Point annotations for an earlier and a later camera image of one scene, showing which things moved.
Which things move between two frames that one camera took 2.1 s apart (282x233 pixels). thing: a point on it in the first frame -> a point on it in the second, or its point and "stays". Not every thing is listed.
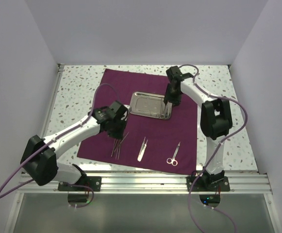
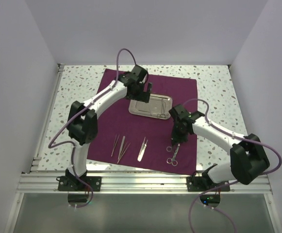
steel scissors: (167, 110) -> (170, 160)
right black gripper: (168, 98) -> (176, 139)
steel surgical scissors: (173, 160) stays
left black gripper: (118, 135) -> (143, 96)
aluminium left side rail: (59, 70) stays
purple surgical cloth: (169, 144) stays
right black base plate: (207, 184) stays
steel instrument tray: (150, 105) stays
